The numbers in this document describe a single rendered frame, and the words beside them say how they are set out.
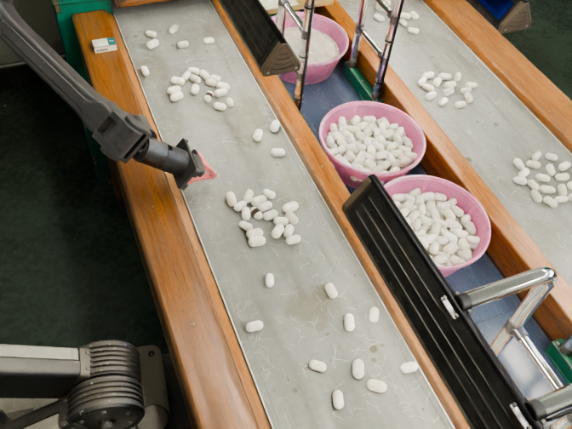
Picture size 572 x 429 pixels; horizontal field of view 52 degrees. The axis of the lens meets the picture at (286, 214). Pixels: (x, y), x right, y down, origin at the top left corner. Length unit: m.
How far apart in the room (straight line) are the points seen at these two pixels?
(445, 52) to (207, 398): 1.27
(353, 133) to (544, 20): 2.43
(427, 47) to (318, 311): 1.00
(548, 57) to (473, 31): 1.57
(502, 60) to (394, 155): 0.54
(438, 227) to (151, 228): 0.63
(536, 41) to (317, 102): 2.10
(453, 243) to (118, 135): 0.74
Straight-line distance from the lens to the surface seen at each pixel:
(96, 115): 1.18
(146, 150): 1.20
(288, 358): 1.11
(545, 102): 1.77
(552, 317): 1.33
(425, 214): 1.38
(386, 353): 1.15
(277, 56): 1.14
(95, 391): 1.05
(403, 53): 1.84
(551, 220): 1.49
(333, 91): 1.74
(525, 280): 0.83
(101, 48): 1.71
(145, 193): 1.31
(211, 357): 1.08
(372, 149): 1.48
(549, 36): 3.69
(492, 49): 1.91
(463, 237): 1.36
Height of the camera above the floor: 1.74
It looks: 50 degrees down
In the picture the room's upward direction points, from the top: 7 degrees clockwise
